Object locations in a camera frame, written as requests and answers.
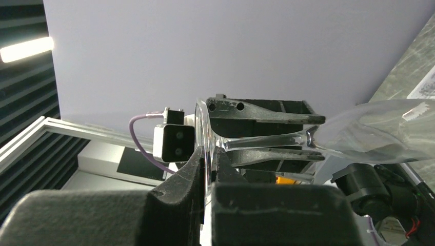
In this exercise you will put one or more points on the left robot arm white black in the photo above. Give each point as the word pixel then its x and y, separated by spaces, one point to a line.
pixel 375 191

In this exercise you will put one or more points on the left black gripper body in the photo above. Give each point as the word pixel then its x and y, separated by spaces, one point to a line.
pixel 231 135

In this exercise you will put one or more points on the orange plastic goblet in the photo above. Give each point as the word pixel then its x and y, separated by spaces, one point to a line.
pixel 285 181

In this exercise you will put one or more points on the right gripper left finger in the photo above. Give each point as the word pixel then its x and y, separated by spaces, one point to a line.
pixel 169 214

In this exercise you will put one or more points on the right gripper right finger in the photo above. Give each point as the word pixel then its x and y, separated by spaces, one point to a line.
pixel 244 213

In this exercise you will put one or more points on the clear wine glass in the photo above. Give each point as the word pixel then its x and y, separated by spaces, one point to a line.
pixel 380 132

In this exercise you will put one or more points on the paper sheet on table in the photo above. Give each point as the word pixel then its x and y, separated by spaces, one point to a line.
pixel 425 88

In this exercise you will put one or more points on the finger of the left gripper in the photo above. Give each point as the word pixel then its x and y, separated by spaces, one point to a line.
pixel 264 111
pixel 246 157

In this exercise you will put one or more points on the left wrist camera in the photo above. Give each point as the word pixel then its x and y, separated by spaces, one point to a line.
pixel 173 141

